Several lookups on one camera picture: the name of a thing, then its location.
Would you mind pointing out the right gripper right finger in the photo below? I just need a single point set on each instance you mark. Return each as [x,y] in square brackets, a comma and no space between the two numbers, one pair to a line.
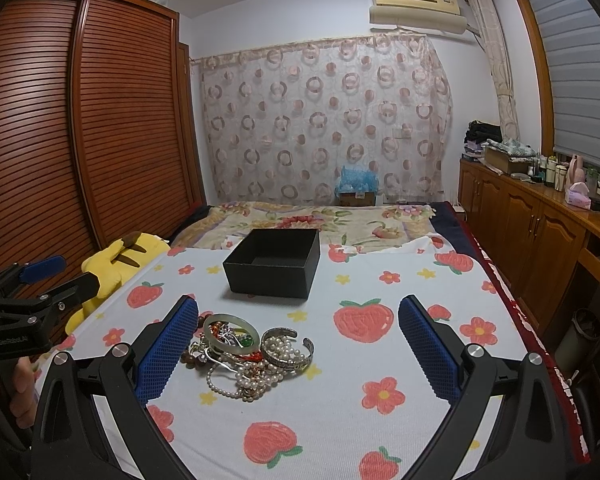
[528,438]

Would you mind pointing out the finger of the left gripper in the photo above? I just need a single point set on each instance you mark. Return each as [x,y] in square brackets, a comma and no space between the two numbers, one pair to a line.
[64,297]
[30,273]

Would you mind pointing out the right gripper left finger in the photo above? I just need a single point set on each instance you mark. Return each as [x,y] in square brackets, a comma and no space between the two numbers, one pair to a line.
[69,441]

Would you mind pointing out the black jewelry box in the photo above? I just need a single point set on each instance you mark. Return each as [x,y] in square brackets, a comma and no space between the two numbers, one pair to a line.
[274,263]

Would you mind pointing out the yellow plush toy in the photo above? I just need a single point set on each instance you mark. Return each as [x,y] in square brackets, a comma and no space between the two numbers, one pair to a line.
[114,266]

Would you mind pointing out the green jade bangle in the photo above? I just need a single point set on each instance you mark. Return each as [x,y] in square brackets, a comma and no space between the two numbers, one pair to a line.
[226,333]

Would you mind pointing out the brown louvered wardrobe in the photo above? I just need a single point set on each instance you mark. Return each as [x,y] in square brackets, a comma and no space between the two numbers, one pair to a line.
[97,135]

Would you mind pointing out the strawberry print white blanket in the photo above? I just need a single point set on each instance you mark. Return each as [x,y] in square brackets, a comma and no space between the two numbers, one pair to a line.
[340,394]

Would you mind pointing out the wooden sideboard cabinet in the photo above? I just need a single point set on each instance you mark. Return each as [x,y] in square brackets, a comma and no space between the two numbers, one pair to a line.
[547,251]

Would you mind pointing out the pink bunny figurine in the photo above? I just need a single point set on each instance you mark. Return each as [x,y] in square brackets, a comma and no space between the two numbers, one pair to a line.
[577,193]

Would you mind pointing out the floral bed sheet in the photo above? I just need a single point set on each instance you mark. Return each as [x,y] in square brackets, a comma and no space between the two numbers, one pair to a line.
[368,229]

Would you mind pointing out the blue bag on box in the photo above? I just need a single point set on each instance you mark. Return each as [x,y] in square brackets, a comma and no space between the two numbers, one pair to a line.
[356,187]

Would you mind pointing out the stack of folded clothes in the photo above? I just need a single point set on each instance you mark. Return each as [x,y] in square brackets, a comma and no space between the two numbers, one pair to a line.
[477,136]

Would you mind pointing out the circle pattern sheer curtain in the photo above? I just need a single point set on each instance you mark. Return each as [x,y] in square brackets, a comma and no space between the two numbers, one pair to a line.
[285,124]

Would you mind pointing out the grey window blind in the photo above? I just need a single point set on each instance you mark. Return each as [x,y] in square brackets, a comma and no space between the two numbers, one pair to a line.
[570,33]

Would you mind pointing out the beige side curtain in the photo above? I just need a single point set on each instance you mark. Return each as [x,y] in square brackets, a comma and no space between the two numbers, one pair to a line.
[491,33]

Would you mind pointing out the beige air conditioner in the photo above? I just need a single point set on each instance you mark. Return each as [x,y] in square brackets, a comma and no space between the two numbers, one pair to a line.
[443,15]

